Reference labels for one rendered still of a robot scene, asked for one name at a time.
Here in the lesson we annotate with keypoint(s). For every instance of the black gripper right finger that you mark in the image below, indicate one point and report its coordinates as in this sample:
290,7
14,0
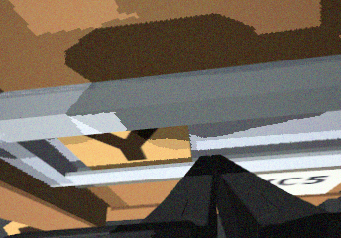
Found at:
250,207

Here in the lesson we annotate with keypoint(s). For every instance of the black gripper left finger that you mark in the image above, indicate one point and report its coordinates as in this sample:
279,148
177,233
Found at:
189,211

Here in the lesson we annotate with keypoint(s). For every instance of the white paper ticket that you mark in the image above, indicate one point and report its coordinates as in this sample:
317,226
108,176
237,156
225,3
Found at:
301,183

